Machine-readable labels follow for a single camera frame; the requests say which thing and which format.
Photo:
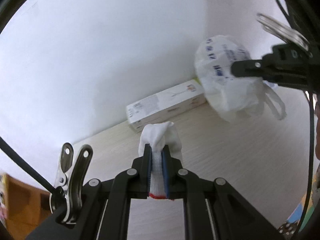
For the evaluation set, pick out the white knit glove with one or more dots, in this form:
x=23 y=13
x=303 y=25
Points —
x=157 y=135

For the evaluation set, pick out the white plastic bag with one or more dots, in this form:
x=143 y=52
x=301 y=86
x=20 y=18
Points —
x=220 y=92

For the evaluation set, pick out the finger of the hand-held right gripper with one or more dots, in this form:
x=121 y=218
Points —
x=250 y=68

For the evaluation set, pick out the dark polka dot cloth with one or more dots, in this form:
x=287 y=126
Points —
x=290 y=228

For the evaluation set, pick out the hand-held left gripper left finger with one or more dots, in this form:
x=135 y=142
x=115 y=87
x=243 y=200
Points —
x=148 y=170

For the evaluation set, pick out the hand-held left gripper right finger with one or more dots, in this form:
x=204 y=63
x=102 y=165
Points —
x=166 y=172

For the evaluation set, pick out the long white cardboard box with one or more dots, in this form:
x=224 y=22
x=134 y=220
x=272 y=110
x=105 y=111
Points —
x=160 y=105

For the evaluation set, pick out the wooden shelf unit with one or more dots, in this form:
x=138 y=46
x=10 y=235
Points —
x=25 y=200

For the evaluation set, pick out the metal spring clip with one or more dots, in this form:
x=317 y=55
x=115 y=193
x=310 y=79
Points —
x=72 y=177
x=282 y=31

